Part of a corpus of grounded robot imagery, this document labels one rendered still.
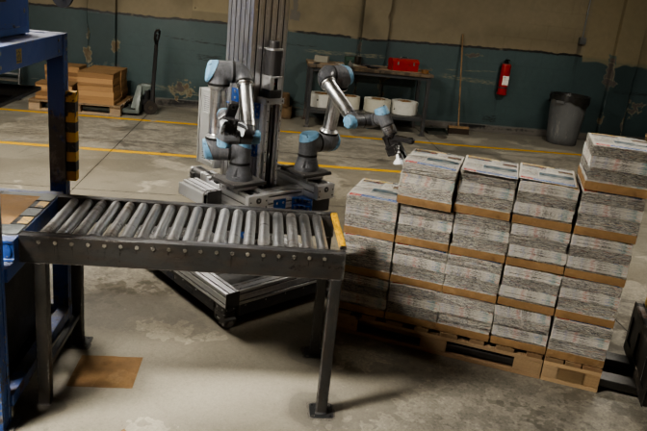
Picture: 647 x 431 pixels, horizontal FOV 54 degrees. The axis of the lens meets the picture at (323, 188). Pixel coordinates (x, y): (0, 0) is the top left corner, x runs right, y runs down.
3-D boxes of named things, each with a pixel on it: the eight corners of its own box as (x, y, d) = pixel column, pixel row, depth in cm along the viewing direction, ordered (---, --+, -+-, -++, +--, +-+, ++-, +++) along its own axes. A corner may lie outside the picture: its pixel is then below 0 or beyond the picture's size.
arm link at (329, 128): (309, 147, 396) (325, 62, 374) (328, 146, 404) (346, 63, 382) (320, 155, 387) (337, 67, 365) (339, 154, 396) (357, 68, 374)
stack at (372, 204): (348, 301, 405) (363, 176, 381) (538, 344, 376) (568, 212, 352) (330, 329, 369) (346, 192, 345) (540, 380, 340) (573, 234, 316)
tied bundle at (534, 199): (512, 202, 359) (519, 163, 352) (566, 213, 351) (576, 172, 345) (509, 222, 324) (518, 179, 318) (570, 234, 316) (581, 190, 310)
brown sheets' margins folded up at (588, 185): (542, 323, 371) (578, 163, 343) (596, 335, 364) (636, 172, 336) (544, 355, 336) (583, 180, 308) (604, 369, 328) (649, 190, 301)
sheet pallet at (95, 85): (133, 106, 944) (133, 67, 927) (120, 116, 865) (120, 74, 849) (48, 99, 932) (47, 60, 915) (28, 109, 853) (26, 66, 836)
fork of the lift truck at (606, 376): (438, 339, 365) (439, 332, 363) (635, 386, 338) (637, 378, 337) (436, 347, 356) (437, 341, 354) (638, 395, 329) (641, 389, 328)
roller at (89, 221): (108, 209, 310) (108, 199, 309) (81, 245, 265) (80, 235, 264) (97, 208, 309) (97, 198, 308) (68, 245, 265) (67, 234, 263)
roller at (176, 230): (190, 214, 314) (190, 204, 312) (176, 251, 269) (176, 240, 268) (179, 214, 313) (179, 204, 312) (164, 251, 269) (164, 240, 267)
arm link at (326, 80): (313, 60, 365) (354, 119, 340) (328, 61, 371) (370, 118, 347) (306, 76, 372) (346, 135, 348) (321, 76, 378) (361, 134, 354)
